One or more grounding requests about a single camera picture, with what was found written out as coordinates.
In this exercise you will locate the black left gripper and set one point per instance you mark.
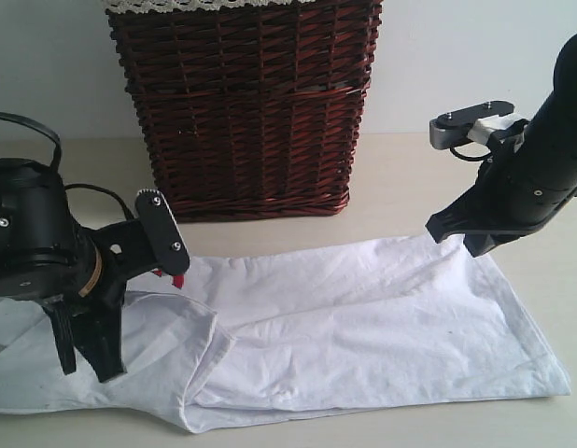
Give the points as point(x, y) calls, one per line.
point(86, 316)

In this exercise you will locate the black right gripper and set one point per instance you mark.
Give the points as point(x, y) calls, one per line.
point(521, 188)

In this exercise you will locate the white t-shirt red lettering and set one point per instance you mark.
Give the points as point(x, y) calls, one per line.
point(239, 342)

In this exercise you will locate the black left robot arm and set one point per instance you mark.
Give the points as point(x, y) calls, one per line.
point(37, 242)

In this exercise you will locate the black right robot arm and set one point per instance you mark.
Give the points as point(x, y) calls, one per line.
point(558, 113)

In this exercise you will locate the dark red wicker basket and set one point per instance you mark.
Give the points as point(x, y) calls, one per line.
point(250, 112)

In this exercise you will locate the grey lace-trimmed basket liner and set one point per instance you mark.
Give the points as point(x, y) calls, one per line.
point(166, 6)

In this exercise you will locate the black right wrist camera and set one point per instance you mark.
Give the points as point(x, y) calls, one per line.
point(474, 124)

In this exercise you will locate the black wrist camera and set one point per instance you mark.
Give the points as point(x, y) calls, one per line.
point(474, 124)
point(163, 234)

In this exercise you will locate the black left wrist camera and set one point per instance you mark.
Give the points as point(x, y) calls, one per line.
point(163, 234)

